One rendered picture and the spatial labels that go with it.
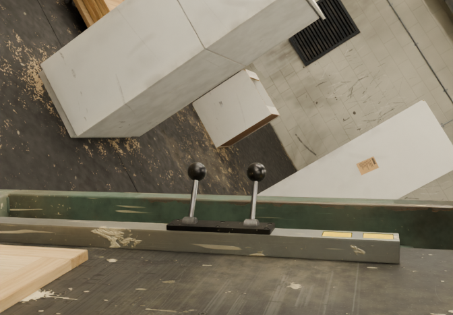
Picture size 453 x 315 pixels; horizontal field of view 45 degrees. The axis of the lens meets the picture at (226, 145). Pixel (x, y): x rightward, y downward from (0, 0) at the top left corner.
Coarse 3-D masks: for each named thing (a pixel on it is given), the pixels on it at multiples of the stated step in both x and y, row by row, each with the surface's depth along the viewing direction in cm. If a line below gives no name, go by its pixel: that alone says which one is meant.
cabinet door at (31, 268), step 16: (0, 256) 97; (16, 256) 96; (32, 256) 96; (48, 256) 95; (64, 256) 95; (80, 256) 97; (0, 272) 89; (16, 272) 88; (32, 272) 87; (48, 272) 87; (64, 272) 92; (0, 288) 81; (16, 288) 80; (32, 288) 83; (0, 304) 76
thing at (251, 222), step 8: (248, 168) 104; (256, 168) 103; (264, 168) 104; (248, 176) 104; (256, 176) 103; (264, 176) 104; (256, 184) 103; (256, 192) 103; (248, 224) 100; (256, 224) 100
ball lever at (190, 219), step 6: (198, 162) 108; (192, 168) 106; (198, 168) 106; (204, 168) 107; (192, 174) 106; (198, 174) 106; (204, 174) 107; (198, 180) 107; (192, 186) 107; (192, 192) 106; (192, 198) 105; (192, 204) 105; (192, 210) 104; (192, 216) 104; (186, 222) 103; (192, 222) 103
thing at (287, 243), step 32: (0, 224) 113; (32, 224) 111; (64, 224) 110; (96, 224) 109; (128, 224) 108; (160, 224) 108; (288, 256) 97; (320, 256) 95; (352, 256) 94; (384, 256) 92
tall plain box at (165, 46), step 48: (144, 0) 336; (192, 0) 326; (240, 0) 317; (288, 0) 321; (96, 48) 347; (144, 48) 337; (192, 48) 326; (240, 48) 358; (96, 96) 348; (144, 96) 349; (192, 96) 407
